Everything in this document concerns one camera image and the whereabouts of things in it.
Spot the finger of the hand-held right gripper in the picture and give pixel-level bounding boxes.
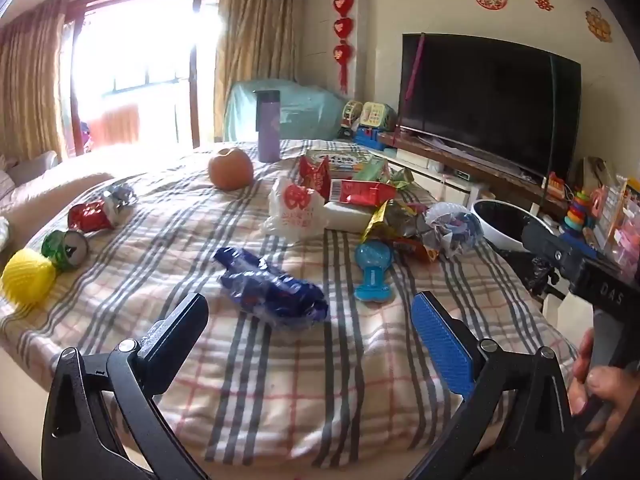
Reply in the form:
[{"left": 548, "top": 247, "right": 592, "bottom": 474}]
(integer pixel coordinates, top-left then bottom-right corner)
[{"left": 521, "top": 220, "right": 561, "bottom": 262}]

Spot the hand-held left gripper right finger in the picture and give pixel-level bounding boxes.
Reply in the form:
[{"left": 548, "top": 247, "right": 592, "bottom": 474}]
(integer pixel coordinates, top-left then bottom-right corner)
[{"left": 405, "top": 290, "right": 576, "bottom": 480}]

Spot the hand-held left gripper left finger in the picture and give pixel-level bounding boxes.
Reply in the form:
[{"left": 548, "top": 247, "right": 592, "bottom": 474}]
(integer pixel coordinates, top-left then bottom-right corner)
[{"left": 41, "top": 292, "right": 211, "bottom": 480}]

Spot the white bin with black liner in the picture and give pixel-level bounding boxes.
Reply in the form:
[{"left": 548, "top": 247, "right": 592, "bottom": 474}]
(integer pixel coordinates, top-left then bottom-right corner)
[{"left": 470, "top": 199, "right": 556, "bottom": 291}]

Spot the blue snack wrapper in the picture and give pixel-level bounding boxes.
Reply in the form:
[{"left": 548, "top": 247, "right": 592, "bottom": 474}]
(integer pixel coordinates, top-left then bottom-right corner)
[{"left": 214, "top": 246, "right": 329, "bottom": 331}]

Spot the red carton box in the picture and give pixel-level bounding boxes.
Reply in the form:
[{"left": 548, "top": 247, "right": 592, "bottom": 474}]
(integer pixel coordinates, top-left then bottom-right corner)
[{"left": 327, "top": 179, "right": 398, "bottom": 207}]

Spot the white plastic bag red print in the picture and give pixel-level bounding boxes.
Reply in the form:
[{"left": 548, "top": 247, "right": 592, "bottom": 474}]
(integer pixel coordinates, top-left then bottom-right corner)
[{"left": 261, "top": 176, "right": 328, "bottom": 238}]

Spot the person's right hand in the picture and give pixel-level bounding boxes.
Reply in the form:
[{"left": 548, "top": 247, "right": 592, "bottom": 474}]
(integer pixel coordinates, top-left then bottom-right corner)
[{"left": 567, "top": 327, "right": 640, "bottom": 418}]

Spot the rainbow stacking rings toy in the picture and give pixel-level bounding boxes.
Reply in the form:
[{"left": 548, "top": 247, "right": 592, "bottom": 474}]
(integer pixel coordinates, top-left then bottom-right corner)
[{"left": 560, "top": 190, "right": 593, "bottom": 236}]

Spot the clear plastic drawer organizer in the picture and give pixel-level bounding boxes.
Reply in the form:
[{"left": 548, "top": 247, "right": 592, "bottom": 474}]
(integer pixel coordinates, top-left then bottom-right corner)
[{"left": 597, "top": 182, "right": 628, "bottom": 251}]

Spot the beige bag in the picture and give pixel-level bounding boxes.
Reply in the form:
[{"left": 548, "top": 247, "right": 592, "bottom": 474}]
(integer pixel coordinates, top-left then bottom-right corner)
[{"left": 580, "top": 156, "right": 617, "bottom": 196}]

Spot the orange snack wrapper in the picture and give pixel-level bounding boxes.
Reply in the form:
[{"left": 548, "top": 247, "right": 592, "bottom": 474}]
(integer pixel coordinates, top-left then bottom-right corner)
[{"left": 395, "top": 237, "right": 441, "bottom": 263}]

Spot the blue plastic toy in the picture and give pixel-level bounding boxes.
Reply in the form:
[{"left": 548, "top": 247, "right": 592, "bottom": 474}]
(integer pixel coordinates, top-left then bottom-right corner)
[{"left": 354, "top": 240, "right": 396, "bottom": 305}]

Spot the white television cabinet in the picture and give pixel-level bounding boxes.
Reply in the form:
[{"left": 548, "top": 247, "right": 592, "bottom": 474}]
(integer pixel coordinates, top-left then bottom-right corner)
[{"left": 377, "top": 132, "right": 571, "bottom": 221}]

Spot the gold snack wrapper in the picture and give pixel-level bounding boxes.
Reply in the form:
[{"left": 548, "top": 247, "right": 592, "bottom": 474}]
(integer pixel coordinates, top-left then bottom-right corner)
[{"left": 361, "top": 199, "right": 426, "bottom": 241}]

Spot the crushed green can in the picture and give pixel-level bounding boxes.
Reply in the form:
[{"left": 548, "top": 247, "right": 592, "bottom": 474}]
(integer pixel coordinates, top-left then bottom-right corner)
[{"left": 41, "top": 230, "right": 90, "bottom": 272}]

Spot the crushed red can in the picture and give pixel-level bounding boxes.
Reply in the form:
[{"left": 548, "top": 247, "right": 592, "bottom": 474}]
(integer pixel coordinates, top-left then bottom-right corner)
[{"left": 67, "top": 199, "right": 122, "bottom": 234}]

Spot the black television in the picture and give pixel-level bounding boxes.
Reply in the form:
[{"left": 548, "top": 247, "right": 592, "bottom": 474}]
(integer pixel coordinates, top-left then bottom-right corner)
[{"left": 397, "top": 33, "right": 583, "bottom": 186}]

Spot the crushed silver can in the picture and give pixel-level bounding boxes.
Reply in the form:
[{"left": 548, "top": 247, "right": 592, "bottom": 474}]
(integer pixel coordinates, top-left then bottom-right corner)
[{"left": 103, "top": 182, "right": 138, "bottom": 208}]

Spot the white tissue pack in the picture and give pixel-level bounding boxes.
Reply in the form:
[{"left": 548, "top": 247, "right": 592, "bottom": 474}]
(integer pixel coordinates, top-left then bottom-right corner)
[{"left": 322, "top": 200, "right": 376, "bottom": 233}]

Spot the yellow ball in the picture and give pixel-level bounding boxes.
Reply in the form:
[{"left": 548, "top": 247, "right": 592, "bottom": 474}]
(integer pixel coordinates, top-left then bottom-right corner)
[{"left": 1, "top": 249, "right": 57, "bottom": 306}]

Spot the green snack wrapper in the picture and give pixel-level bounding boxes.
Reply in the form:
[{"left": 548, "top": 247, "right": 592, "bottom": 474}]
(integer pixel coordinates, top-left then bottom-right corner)
[{"left": 350, "top": 157, "right": 416, "bottom": 188}]

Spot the blue toy cash register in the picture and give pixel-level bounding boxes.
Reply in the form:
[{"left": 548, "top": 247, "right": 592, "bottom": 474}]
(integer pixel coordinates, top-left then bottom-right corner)
[{"left": 354, "top": 127, "right": 388, "bottom": 151}]

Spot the beige sofa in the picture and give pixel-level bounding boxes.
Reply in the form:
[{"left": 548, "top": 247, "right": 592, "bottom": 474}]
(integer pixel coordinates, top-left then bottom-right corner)
[{"left": 0, "top": 150, "right": 116, "bottom": 246}]

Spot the green yellow toy phone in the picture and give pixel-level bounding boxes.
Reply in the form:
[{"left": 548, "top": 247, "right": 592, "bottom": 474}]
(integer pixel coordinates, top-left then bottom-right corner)
[{"left": 359, "top": 101, "right": 396, "bottom": 131}]

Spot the red paper packet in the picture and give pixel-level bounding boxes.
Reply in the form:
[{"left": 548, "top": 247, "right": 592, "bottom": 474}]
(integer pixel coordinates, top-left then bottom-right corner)
[{"left": 298, "top": 155, "right": 332, "bottom": 201}]

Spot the children's book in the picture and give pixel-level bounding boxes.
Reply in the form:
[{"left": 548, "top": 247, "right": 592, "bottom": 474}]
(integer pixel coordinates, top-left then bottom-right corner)
[{"left": 305, "top": 149, "right": 373, "bottom": 168}]

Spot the pink stick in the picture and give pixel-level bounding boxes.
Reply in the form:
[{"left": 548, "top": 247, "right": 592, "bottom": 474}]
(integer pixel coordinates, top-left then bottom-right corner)
[{"left": 407, "top": 34, "right": 426, "bottom": 106}]

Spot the orange hanging cloth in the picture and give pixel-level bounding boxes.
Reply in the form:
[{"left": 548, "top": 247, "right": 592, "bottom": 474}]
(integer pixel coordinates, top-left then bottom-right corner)
[{"left": 90, "top": 105, "right": 141, "bottom": 146}]

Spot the purple thermos bottle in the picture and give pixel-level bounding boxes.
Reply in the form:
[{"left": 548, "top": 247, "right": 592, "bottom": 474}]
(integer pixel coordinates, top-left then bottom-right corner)
[{"left": 254, "top": 89, "right": 282, "bottom": 163}]

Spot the yellow wheel toy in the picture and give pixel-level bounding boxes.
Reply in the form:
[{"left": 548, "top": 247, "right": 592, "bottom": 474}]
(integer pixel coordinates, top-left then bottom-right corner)
[{"left": 340, "top": 100, "right": 363, "bottom": 136}]

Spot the teal furniture cover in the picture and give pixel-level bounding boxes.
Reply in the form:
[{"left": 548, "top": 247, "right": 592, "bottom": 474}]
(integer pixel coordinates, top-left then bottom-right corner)
[{"left": 223, "top": 79, "right": 351, "bottom": 143}]

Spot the glass balcony door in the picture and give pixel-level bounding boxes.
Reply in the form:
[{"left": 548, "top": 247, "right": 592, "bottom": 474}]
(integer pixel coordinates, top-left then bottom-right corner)
[{"left": 65, "top": 0, "right": 221, "bottom": 156}]

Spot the beige curtain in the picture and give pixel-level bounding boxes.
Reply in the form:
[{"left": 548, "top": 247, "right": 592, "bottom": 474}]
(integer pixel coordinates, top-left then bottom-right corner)
[
  {"left": 0, "top": 0, "right": 68, "bottom": 161},
  {"left": 214, "top": 0, "right": 303, "bottom": 143}
]

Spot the red heart hanging ornament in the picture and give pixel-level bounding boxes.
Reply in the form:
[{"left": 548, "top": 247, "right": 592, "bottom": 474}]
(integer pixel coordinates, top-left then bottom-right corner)
[{"left": 332, "top": 0, "right": 356, "bottom": 93}]

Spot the cartoon wall decal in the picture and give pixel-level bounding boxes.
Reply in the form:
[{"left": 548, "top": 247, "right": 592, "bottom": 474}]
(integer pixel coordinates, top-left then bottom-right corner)
[{"left": 585, "top": 6, "right": 614, "bottom": 43}]

